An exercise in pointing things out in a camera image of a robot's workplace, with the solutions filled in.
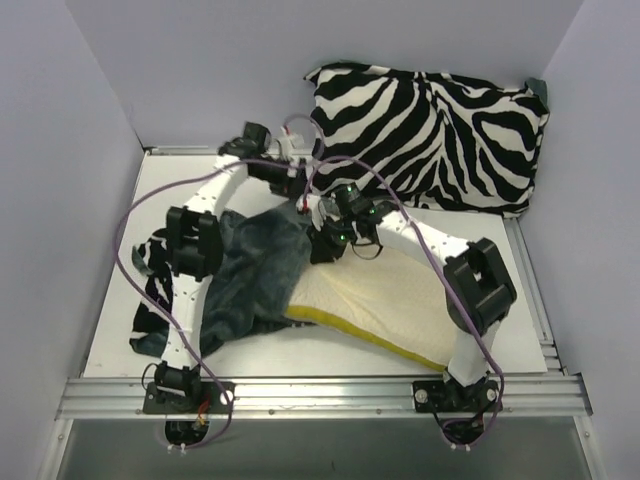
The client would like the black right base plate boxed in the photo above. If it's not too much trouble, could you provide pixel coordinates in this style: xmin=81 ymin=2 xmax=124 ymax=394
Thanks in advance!
xmin=412 ymin=379 xmax=502 ymax=414

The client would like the grey zebra pillowcase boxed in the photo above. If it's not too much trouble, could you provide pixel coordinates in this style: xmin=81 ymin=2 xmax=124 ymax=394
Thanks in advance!
xmin=129 ymin=202 xmax=311 ymax=358

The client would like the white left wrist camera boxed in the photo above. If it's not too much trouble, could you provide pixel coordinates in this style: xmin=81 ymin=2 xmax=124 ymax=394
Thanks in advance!
xmin=276 ymin=126 xmax=305 ymax=161

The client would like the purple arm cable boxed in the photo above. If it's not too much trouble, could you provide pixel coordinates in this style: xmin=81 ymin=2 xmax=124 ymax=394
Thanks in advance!
xmin=112 ymin=113 xmax=327 ymax=446
xmin=299 ymin=155 xmax=505 ymax=446

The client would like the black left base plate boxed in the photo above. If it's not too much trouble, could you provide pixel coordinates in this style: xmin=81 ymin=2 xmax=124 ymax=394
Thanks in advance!
xmin=142 ymin=381 xmax=235 ymax=415

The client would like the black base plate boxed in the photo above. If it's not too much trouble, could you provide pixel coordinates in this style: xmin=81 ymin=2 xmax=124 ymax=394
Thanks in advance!
xmin=142 ymin=381 xmax=235 ymax=415
xmin=412 ymin=379 xmax=502 ymax=414

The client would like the aluminium back rail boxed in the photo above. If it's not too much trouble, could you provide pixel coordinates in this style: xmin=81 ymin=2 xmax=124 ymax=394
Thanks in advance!
xmin=145 ymin=146 xmax=217 ymax=156

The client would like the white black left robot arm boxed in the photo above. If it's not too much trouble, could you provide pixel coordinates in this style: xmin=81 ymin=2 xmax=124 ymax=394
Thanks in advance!
xmin=152 ymin=122 xmax=304 ymax=411

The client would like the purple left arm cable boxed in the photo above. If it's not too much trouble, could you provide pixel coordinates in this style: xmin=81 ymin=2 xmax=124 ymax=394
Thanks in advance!
xmin=112 ymin=113 xmax=327 ymax=446

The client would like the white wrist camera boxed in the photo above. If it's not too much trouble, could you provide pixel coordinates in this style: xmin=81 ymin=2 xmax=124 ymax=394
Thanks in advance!
xmin=276 ymin=126 xmax=305 ymax=161
xmin=296 ymin=194 xmax=340 ymax=231

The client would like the aluminium front rail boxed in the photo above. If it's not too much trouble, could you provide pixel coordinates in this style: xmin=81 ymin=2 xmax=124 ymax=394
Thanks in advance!
xmin=56 ymin=372 xmax=593 ymax=420

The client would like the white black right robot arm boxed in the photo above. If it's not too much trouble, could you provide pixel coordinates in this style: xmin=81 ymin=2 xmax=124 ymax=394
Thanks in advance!
xmin=296 ymin=183 xmax=517 ymax=409

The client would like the zebra print pillow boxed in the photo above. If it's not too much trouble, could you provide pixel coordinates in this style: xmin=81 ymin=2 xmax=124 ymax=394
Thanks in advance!
xmin=305 ymin=62 xmax=550 ymax=218

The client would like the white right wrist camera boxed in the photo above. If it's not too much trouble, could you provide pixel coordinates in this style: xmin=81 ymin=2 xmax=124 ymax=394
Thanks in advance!
xmin=296 ymin=194 xmax=340 ymax=231

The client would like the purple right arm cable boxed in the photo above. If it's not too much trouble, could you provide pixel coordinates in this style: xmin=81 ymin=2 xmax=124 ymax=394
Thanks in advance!
xmin=299 ymin=155 xmax=505 ymax=446

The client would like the cream quilted pillow yellow trim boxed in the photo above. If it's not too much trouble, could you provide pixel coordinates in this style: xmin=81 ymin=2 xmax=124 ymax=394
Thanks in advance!
xmin=285 ymin=250 xmax=458 ymax=371

